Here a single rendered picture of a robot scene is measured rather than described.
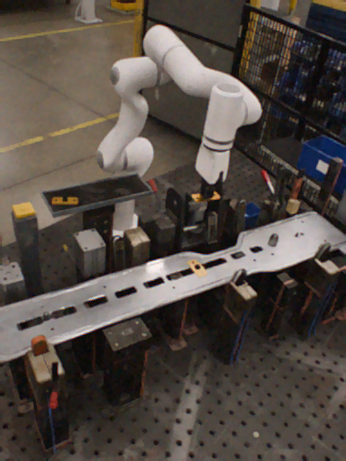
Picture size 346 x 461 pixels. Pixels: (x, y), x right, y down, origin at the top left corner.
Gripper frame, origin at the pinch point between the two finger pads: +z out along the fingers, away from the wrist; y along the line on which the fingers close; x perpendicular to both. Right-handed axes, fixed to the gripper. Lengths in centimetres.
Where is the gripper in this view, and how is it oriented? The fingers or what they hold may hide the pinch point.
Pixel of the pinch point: (206, 190)
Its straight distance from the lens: 134.9
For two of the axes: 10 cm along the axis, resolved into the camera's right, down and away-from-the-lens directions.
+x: 9.0, -1.8, 4.1
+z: -1.2, 7.7, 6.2
